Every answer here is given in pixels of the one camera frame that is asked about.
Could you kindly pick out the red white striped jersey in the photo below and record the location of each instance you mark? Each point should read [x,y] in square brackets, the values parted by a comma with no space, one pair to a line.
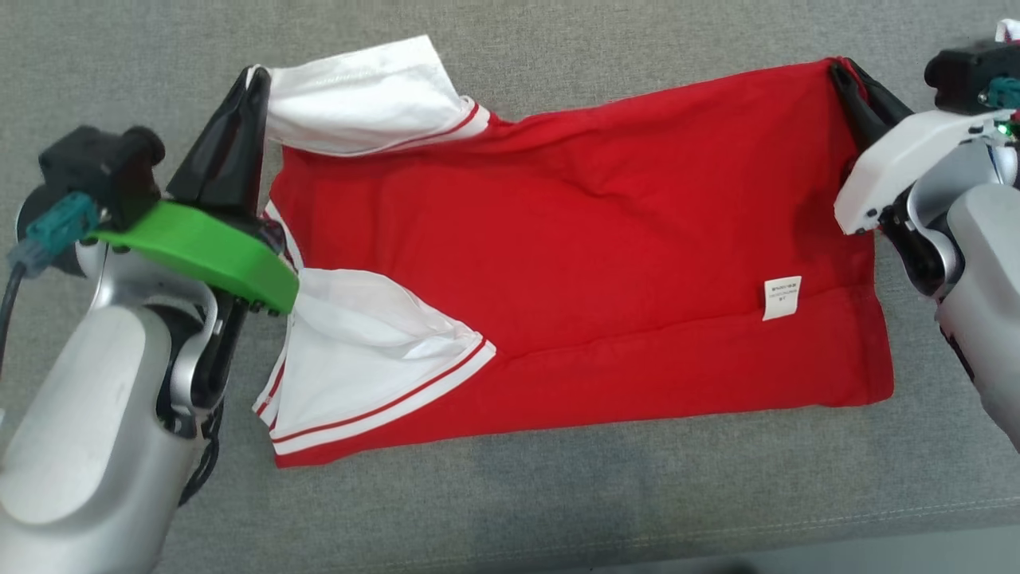
[598,239]

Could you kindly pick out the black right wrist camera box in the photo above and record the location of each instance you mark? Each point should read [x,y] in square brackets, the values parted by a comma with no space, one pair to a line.
[968,72]

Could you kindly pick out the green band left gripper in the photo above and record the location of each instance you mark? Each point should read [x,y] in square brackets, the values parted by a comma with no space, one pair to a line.
[207,247]

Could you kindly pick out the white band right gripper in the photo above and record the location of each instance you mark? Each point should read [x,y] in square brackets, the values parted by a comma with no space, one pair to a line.
[900,159]

